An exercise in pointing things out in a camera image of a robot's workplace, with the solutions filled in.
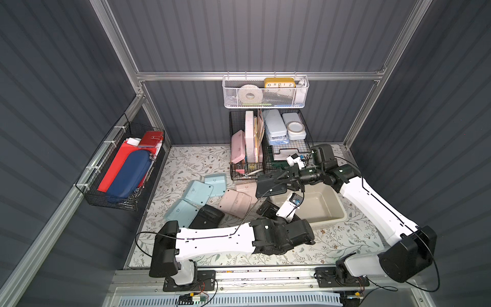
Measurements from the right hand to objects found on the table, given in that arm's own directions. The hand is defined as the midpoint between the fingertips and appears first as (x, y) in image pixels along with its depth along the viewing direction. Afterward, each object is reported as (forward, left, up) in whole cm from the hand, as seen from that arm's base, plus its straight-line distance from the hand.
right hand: (280, 184), depth 69 cm
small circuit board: (-33, +34, -28) cm, 55 cm away
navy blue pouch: (+2, +54, +5) cm, 55 cm away
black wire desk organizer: (+34, +6, -10) cm, 35 cm away
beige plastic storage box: (+6, -24, -27) cm, 37 cm away
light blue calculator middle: (+11, +38, -25) cm, 47 cm away
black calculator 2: (-1, +5, 0) cm, 5 cm away
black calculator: (-3, +31, -24) cm, 40 cm away
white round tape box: (+34, -11, -4) cm, 36 cm away
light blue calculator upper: (+18, +28, -26) cm, 42 cm away
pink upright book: (+28, +12, -3) cm, 31 cm away
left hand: (-8, 0, -3) cm, 9 cm away
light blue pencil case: (+36, -1, -3) cm, 36 cm away
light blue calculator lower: (0, +43, -25) cm, 49 cm away
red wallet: (+19, +53, +5) cm, 57 cm away
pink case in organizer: (+33, +18, -14) cm, 40 cm away
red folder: (+6, +62, +4) cm, 62 cm away
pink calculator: (+5, +18, -24) cm, 31 cm away
